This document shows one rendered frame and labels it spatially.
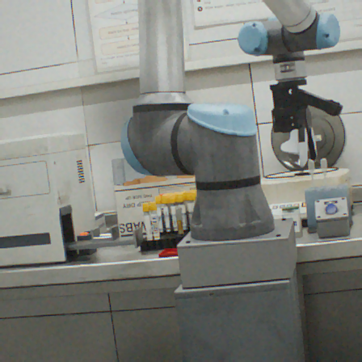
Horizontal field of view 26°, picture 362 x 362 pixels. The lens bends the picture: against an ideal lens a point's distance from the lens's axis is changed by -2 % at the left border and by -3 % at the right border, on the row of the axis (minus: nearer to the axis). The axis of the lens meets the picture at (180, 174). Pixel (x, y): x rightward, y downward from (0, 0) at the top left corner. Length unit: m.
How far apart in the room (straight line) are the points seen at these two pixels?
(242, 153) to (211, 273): 0.21
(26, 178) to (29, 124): 0.69
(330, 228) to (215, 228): 0.41
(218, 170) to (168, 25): 0.30
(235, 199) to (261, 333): 0.23
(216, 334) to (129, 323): 1.17
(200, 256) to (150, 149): 0.22
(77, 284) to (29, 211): 0.20
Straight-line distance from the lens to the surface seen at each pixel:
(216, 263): 1.39
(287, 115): 1.87
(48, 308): 2.62
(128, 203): 2.12
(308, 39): 1.71
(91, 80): 2.46
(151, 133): 1.48
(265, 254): 1.38
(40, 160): 1.87
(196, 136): 1.41
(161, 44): 1.50
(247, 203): 1.40
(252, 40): 1.77
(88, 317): 2.59
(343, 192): 1.87
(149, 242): 1.91
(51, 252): 1.89
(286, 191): 2.04
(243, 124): 1.40
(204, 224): 1.41
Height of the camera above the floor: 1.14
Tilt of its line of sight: 3 degrees down
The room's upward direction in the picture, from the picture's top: 7 degrees counter-clockwise
